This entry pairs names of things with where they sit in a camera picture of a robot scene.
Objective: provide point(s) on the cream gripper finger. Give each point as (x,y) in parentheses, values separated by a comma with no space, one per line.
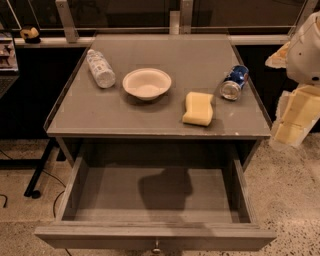
(278,59)
(297,112)

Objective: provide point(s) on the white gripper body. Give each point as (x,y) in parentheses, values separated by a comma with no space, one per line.
(306,55)

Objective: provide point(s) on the grey top drawer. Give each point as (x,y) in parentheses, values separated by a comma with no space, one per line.
(156,209)

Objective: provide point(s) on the grey drawer cabinet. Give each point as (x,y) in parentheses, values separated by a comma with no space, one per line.
(195,62)

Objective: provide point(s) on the blue soda can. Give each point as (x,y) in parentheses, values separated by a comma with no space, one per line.
(234,82)

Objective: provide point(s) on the yellow sponge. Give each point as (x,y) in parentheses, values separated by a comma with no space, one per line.
(198,109)

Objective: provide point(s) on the white paper bowl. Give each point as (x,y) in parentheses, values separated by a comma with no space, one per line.
(147,83)

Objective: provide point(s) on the clear plastic water bottle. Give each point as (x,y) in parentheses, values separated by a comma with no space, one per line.
(100,69)

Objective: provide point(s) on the yellow black tape measure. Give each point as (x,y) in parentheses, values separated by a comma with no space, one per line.
(30,34)

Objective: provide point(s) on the black table leg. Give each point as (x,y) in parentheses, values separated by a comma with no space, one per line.
(38,164)

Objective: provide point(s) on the metal window rail frame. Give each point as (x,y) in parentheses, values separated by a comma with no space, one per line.
(74,23)

